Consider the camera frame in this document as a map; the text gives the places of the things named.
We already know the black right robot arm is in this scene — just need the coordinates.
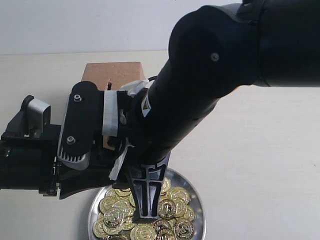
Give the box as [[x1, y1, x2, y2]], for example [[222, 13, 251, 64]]
[[57, 0, 320, 223]]

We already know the round steel plate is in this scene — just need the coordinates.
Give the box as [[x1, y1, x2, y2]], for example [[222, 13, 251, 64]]
[[88, 169, 206, 240]]

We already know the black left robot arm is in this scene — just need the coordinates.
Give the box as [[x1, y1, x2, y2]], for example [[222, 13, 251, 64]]
[[0, 95, 61, 197]]

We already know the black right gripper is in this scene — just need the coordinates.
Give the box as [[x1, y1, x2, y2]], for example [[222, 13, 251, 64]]
[[58, 89, 171, 224]]

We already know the gold coin left centre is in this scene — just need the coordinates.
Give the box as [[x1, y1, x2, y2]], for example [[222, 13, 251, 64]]
[[103, 207, 124, 228]]

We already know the gold coin right centre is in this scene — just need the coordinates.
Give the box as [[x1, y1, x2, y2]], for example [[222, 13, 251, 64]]
[[158, 199, 177, 219]]

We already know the brown cardboard slotted box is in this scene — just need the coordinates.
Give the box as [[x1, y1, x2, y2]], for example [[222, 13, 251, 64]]
[[81, 61, 145, 151]]

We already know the gold coin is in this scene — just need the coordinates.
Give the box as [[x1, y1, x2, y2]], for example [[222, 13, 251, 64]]
[[103, 207, 124, 228], [158, 199, 177, 219], [173, 218, 194, 240]]

